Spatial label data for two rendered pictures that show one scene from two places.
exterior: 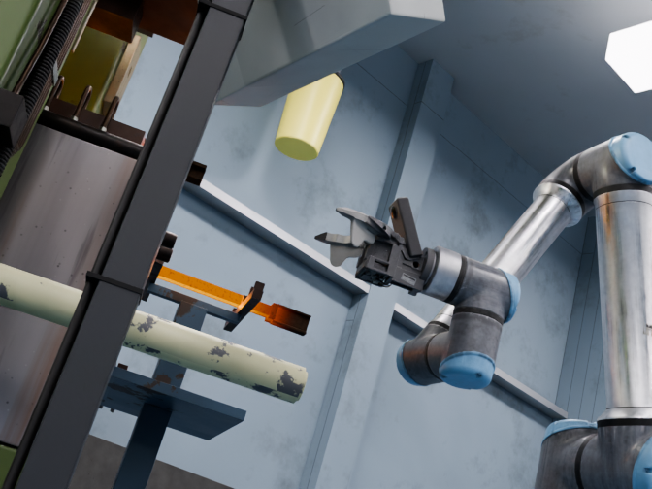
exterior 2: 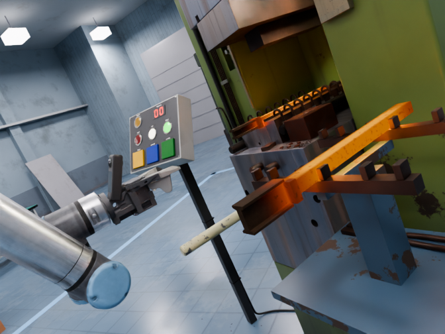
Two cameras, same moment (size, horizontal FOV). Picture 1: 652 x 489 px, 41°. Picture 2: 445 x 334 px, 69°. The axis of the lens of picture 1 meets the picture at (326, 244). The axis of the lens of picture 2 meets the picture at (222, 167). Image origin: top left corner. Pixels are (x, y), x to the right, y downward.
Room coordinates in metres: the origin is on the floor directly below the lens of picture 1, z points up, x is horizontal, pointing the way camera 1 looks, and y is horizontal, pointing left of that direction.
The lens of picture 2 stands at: (2.30, -0.14, 1.11)
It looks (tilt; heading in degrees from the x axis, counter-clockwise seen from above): 11 degrees down; 162
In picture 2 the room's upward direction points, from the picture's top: 23 degrees counter-clockwise
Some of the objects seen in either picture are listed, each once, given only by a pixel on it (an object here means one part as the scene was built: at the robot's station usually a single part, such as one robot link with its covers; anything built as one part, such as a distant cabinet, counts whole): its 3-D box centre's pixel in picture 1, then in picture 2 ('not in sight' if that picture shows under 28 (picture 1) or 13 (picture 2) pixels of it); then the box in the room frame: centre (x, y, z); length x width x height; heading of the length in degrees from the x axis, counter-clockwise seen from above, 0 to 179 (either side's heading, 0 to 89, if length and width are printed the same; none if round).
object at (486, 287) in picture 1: (480, 290); (61, 230); (1.46, -0.29, 0.98); 0.12 x 0.09 x 0.10; 99
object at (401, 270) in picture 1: (394, 260); (128, 198); (1.44, -0.12, 0.97); 0.12 x 0.08 x 0.09; 99
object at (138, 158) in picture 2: not in sight; (139, 159); (0.79, 0.01, 1.01); 0.07 x 0.05 x 0.07; 34
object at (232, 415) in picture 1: (158, 404); (395, 276); (1.85, 0.24, 0.68); 0.40 x 0.30 x 0.02; 11
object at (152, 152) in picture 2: not in sight; (153, 154); (0.87, 0.06, 1.01); 0.07 x 0.05 x 0.07; 34
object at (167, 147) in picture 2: not in sight; (169, 149); (0.95, 0.12, 1.01); 0.07 x 0.05 x 0.07; 34
